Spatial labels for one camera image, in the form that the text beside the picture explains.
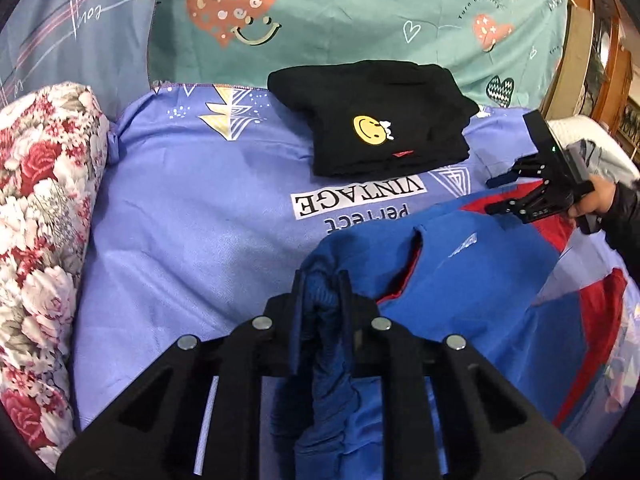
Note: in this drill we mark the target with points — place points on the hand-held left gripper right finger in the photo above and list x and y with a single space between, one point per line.
343 310

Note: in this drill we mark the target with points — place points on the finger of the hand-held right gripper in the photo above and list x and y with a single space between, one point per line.
525 170
530 205

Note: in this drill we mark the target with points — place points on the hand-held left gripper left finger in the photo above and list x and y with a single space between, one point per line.
298 317

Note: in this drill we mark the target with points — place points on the blue pants with red stripes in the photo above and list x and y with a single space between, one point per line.
465 280

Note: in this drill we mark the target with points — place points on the folded black pants smiley patch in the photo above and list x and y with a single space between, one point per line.
370 110

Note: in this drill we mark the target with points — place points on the person's right hand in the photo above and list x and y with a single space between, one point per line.
595 200

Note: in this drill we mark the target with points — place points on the wooden cabinet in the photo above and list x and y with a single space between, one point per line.
595 35

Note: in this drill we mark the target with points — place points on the purple printed bed sheet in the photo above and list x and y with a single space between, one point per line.
190 220

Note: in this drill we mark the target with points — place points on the teal heart print blanket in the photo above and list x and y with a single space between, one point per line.
350 15

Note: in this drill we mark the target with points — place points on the red floral quilted pillow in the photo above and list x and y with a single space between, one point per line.
45 220

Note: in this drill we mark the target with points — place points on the grey blue striped sheet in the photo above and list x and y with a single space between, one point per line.
65 20

